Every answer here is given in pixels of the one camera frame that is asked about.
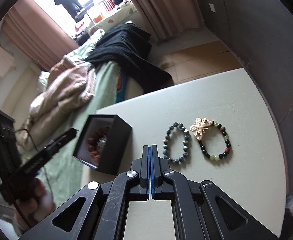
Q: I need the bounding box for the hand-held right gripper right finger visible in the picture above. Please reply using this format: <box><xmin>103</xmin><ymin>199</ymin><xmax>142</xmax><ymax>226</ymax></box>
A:
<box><xmin>150</xmin><ymin>144</ymin><xmax>279</xmax><ymax>240</ymax></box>

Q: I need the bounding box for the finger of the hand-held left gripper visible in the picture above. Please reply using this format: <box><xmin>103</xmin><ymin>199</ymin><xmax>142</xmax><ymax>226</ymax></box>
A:
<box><xmin>43</xmin><ymin>127</ymin><xmax>77</xmax><ymax>156</ymax></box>

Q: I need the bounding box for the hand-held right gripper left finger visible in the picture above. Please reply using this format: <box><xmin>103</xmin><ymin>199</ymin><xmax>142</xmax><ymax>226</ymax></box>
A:
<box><xmin>18</xmin><ymin>144</ymin><xmax>151</xmax><ymax>240</ymax></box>

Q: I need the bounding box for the grey bead bracelet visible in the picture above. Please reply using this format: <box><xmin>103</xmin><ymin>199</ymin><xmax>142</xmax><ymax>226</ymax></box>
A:
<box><xmin>163</xmin><ymin>122</ymin><xmax>192</xmax><ymax>164</ymax></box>

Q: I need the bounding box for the black cardboard box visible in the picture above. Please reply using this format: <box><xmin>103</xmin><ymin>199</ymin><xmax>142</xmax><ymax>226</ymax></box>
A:
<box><xmin>73</xmin><ymin>114</ymin><xmax>133</xmax><ymax>175</ymax></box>

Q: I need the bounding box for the brown bead bracelet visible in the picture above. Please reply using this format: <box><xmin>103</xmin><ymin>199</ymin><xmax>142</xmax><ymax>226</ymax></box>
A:
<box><xmin>86</xmin><ymin>127</ymin><xmax>112</xmax><ymax>156</ymax></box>

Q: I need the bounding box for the butterfly multicolour bead bracelet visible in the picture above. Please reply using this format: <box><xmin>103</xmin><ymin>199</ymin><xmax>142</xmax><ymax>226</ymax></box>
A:
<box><xmin>189</xmin><ymin>117</ymin><xmax>233</xmax><ymax>161</ymax></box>

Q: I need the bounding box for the person's left hand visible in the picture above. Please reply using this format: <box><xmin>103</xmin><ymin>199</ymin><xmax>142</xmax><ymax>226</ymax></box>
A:
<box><xmin>11</xmin><ymin>178</ymin><xmax>56</xmax><ymax>230</ymax></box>

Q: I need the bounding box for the green bed sheet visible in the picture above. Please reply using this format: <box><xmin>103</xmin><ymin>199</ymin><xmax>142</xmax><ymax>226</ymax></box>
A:
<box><xmin>21</xmin><ymin>29</ymin><xmax>127</xmax><ymax>207</ymax></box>

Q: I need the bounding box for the beige blanket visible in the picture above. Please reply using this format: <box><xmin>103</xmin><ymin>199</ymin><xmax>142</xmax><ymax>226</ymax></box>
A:
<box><xmin>16</xmin><ymin>54</ymin><xmax>97</xmax><ymax>151</ymax></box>

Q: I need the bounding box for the light green pillow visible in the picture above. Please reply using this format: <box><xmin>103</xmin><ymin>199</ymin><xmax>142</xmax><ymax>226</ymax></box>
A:
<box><xmin>38</xmin><ymin>71</ymin><xmax>51</xmax><ymax>86</ymax></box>

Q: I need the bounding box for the orange blue printed cloth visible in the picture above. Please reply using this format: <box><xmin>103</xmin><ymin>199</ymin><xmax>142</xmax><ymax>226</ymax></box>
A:
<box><xmin>115</xmin><ymin>72</ymin><xmax>128</xmax><ymax>101</ymax></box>

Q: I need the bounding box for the pink curtain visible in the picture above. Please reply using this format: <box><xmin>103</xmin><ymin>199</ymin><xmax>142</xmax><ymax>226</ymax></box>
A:
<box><xmin>119</xmin><ymin>0</ymin><xmax>207</xmax><ymax>41</ymax></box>
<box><xmin>5</xmin><ymin>0</ymin><xmax>81</xmax><ymax>72</ymax></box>

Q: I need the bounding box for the black knitted blanket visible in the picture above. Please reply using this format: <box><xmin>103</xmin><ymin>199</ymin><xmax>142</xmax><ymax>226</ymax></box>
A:
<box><xmin>85</xmin><ymin>23</ymin><xmax>174</xmax><ymax>94</ymax></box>

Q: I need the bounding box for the clear plastic container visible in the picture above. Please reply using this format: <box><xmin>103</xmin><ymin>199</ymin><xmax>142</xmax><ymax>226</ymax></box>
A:
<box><xmin>87</xmin><ymin>4</ymin><xmax>105</xmax><ymax>22</ymax></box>

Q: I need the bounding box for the patterned windowsill cloth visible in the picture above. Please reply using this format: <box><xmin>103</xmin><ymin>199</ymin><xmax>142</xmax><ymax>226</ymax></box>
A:
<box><xmin>95</xmin><ymin>5</ymin><xmax>139</xmax><ymax>30</ymax></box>

